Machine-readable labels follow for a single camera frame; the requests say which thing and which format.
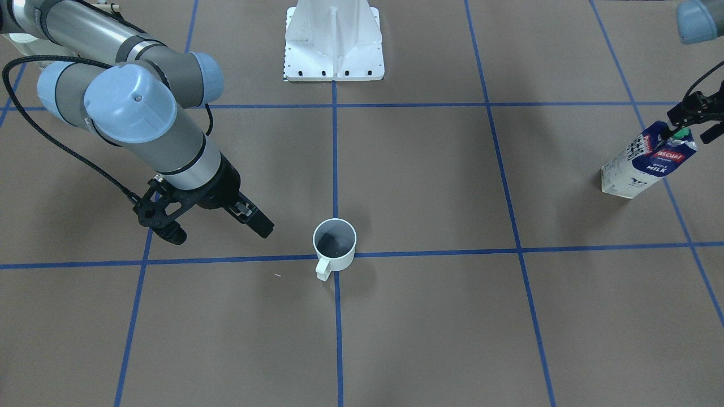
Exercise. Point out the blue white milk carton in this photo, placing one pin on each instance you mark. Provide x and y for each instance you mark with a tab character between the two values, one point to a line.
646	160

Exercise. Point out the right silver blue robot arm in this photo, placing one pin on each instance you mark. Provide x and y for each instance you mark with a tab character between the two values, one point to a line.
127	87

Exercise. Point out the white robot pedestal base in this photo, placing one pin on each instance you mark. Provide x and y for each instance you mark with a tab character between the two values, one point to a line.
333	41

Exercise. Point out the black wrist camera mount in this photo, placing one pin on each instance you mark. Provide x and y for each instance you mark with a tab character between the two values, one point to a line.
161	205

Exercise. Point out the brown paper table mat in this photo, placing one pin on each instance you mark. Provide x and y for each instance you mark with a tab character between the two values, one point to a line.
489	268

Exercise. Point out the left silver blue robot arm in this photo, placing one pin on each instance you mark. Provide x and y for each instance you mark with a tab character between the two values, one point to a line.
698	22

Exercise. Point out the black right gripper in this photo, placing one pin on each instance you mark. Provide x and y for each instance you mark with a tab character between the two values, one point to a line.
224	184

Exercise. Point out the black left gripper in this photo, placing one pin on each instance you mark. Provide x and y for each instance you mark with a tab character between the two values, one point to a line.
699	105

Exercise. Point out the white mug with lettering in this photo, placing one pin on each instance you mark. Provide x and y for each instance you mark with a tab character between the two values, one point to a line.
28	45

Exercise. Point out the white ribbed mug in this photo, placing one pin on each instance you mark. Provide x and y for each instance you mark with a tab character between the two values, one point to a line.
334	241

